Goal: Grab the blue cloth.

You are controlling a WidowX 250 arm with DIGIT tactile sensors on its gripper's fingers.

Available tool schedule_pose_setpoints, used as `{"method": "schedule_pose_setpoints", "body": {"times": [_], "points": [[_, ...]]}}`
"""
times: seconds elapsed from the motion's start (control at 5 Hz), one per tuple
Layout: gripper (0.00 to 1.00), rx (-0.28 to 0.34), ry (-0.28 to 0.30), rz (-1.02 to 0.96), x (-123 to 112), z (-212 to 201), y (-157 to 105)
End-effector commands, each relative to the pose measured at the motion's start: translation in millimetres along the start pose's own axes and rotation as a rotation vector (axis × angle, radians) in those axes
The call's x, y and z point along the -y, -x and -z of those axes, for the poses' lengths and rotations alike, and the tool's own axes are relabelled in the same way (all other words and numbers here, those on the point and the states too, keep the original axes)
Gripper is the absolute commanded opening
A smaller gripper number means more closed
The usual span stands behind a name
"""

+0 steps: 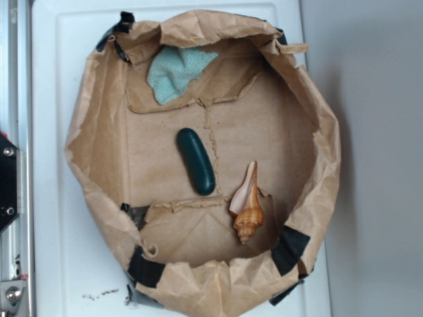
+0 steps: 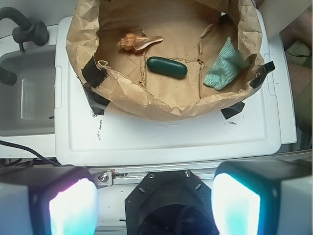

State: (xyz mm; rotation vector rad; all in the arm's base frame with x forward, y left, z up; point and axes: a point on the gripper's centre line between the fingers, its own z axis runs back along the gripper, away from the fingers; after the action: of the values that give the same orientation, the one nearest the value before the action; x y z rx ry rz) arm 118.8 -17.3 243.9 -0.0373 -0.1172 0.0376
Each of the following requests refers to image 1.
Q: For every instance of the dark green oblong capsule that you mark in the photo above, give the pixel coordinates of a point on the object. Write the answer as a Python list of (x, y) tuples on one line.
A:
[(197, 161)]

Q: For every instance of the black mounting plate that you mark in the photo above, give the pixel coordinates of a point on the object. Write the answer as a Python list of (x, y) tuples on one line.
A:
[(9, 179)]

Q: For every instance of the white plastic tray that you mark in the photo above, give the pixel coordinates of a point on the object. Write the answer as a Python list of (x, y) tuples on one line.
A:
[(76, 274)]

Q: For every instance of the light blue cloth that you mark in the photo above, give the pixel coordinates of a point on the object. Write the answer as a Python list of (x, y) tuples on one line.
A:
[(174, 68)]

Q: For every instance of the orange spiral seashell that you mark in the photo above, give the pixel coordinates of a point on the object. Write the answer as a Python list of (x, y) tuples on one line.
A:
[(245, 207)]

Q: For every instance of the metal frame rail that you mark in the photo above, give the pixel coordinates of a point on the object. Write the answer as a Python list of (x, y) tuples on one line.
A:
[(18, 288)]

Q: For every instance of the brown paper bag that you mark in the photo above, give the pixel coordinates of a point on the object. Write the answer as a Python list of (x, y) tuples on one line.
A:
[(252, 103)]

